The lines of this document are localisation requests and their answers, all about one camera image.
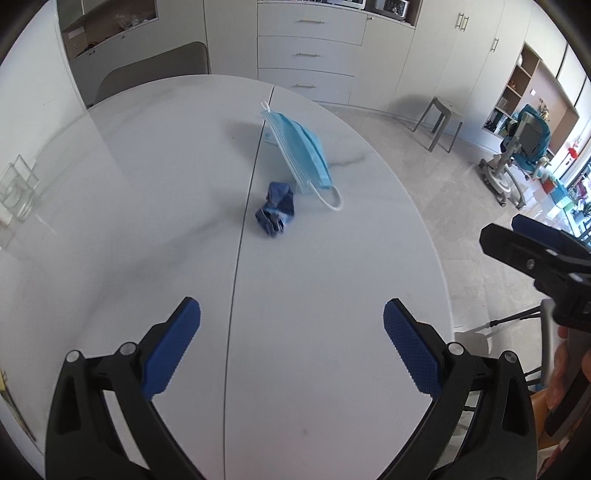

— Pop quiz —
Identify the dark blue wrapper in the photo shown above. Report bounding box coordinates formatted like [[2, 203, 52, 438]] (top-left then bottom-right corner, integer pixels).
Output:
[[256, 182, 294, 238]]

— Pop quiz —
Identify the grey chair at right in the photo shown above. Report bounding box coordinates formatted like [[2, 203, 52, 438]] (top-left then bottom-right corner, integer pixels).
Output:
[[454, 299, 561, 394]]

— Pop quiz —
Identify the blue surgical face mask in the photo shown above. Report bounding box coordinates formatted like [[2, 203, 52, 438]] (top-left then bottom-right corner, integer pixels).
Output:
[[260, 102, 344, 212]]

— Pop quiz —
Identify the teal kids desk chair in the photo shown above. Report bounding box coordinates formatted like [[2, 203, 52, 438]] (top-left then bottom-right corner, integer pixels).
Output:
[[478, 104, 551, 210]]

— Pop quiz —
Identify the grey chair behind table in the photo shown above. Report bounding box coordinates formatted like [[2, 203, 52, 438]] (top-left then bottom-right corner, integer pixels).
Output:
[[94, 42, 211, 104]]

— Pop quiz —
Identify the person's right hand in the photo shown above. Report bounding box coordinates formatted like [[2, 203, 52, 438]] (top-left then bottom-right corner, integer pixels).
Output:
[[546, 326, 569, 410]]

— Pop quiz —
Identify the white oval table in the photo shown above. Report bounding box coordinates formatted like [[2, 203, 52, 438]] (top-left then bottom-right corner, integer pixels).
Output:
[[1, 75, 452, 479]]

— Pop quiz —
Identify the open wall shelf niche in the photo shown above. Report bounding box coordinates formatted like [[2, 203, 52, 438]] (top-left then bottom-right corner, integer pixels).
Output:
[[56, 0, 158, 60]]

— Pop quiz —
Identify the clear acrylic holder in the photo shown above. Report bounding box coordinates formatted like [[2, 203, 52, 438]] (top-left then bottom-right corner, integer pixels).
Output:
[[1, 155, 39, 228]]

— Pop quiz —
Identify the wooden bookshelf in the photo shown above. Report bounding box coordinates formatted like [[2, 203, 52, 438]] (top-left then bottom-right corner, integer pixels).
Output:
[[477, 44, 590, 156]]

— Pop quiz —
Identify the white drawer cabinet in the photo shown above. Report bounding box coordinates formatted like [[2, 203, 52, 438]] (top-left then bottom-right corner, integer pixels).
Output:
[[257, 2, 367, 104]]

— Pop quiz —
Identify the grey small stool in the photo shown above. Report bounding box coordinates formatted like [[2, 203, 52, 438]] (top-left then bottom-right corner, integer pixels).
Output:
[[412, 96, 464, 153]]

